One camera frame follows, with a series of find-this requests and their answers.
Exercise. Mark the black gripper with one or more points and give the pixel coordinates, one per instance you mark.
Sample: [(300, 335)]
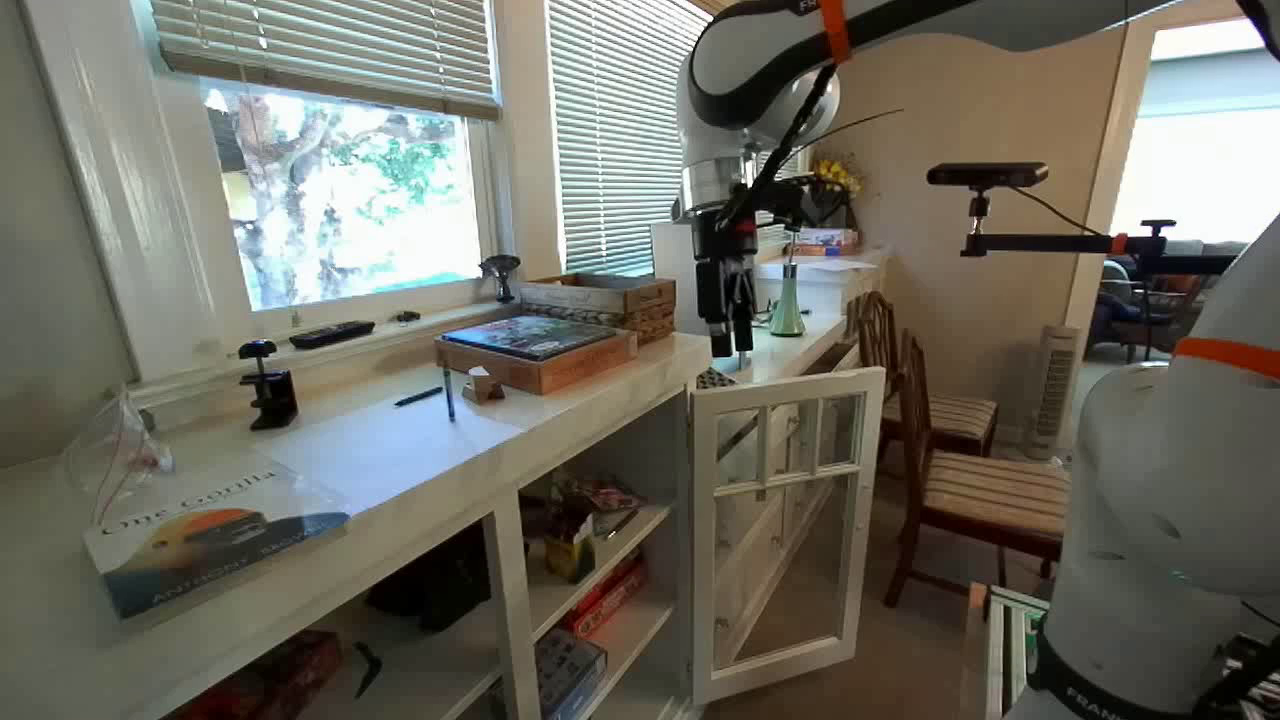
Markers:
[(726, 286)]

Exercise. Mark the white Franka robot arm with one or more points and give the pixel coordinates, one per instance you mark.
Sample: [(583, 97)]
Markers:
[(1175, 532)]

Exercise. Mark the dark blue crayon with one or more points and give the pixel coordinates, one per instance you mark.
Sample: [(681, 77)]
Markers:
[(419, 399)]

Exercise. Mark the teal glass bottle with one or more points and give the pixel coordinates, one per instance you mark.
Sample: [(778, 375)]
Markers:
[(786, 311)]

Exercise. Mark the silver computer monitor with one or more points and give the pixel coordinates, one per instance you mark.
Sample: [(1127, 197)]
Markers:
[(669, 273)]

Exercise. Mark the wooden crate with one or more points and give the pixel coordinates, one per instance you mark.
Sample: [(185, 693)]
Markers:
[(643, 311)]

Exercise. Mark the brown cardboard game box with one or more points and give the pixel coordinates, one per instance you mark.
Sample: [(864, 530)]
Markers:
[(544, 368)]

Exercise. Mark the yellow flowers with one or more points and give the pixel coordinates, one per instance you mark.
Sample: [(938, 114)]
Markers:
[(836, 179)]

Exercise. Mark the white glass cabinet door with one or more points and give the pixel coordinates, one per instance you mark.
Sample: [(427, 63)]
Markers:
[(702, 532)]

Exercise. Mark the white window blind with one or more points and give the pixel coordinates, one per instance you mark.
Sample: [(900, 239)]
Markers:
[(332, 45), (614, 133)]

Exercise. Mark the black round-headed stand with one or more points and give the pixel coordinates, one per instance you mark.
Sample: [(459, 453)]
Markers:
[(503, 273)]

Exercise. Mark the wooden slat seat chair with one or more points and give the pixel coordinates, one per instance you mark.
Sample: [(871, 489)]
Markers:
[(962, 422), (995, 499)]

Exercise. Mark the green yellow game carton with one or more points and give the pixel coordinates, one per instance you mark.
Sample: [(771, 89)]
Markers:
[(572, 527)]

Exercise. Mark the red game box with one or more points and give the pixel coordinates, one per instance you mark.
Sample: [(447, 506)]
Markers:
[(607, 602)]

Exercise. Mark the white tower fan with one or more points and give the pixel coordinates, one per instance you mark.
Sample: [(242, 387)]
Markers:
[(1053, 393)]

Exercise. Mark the small black sill object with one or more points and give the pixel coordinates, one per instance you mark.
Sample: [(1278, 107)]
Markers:
[(404, 319)]

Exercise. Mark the white paper sheet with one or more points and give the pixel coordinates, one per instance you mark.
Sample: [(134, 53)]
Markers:
[(401, 444)]

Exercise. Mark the blue game box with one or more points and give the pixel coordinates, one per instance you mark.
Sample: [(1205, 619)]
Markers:
[(566, 674)]

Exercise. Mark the black bag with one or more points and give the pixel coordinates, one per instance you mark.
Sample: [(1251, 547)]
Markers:
[(432, 587)]

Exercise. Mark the black remote control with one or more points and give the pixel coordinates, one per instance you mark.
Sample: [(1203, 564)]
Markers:
[(332, 335)]

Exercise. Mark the green edged white panel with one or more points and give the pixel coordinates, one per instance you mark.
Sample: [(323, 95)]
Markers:
[(1014, 655)]

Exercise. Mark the sunset cover book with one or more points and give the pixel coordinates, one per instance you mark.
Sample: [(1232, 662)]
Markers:
[(200, 541)]

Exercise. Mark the clear plastic stand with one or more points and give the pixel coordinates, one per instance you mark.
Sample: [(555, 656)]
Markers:
[(114, 453)]

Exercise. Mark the black stereo camera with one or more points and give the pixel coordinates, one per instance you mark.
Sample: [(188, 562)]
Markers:
[(987, 175)]

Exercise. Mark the black camera stand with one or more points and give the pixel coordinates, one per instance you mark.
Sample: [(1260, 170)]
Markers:
[(1041, 244)]

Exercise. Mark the black clamp mount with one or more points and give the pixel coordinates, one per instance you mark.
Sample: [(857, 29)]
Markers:
[(273, 399)]

